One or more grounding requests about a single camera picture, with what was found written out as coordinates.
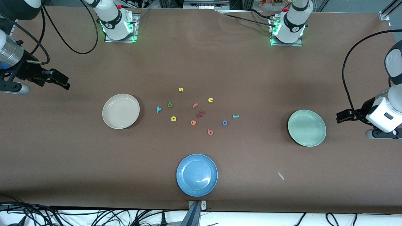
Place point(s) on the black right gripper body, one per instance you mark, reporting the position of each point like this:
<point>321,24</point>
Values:
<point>27,69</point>

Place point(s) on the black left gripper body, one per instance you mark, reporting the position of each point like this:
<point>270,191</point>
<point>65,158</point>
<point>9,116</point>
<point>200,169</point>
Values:
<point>363,110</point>

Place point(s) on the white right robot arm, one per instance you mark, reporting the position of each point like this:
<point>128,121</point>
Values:
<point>113,18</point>

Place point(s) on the light green plate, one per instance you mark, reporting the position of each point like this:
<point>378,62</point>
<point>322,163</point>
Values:
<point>306,127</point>

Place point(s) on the beige brown plate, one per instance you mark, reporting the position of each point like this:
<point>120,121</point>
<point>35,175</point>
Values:
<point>121,111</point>

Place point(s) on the white paper scrap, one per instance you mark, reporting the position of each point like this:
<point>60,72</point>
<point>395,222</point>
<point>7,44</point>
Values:
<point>280,175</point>

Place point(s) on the brown paper table cover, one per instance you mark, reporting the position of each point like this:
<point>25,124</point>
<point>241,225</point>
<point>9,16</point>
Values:
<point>251,78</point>

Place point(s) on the salmon letter b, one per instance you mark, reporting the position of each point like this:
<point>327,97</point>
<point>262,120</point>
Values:
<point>210,132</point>

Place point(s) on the orange background objects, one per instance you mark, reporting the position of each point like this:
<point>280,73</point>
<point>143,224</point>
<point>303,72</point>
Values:
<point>270,2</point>

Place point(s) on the blue plate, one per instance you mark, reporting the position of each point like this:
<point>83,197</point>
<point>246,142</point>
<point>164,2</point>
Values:
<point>197,175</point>

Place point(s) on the grey device box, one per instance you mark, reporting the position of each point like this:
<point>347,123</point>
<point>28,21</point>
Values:
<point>204,4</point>

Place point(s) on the black power plug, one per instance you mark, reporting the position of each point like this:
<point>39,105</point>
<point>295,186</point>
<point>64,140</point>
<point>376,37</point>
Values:
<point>163,219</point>

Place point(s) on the aluminium frame rail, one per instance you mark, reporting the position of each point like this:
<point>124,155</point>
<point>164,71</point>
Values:
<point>13,28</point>

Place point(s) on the aluminium frame corner profile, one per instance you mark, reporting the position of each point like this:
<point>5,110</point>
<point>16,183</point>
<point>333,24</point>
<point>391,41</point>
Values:
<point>385,15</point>

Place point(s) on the aluminium camera mount post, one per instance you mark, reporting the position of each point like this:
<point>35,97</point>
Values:
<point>194,215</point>

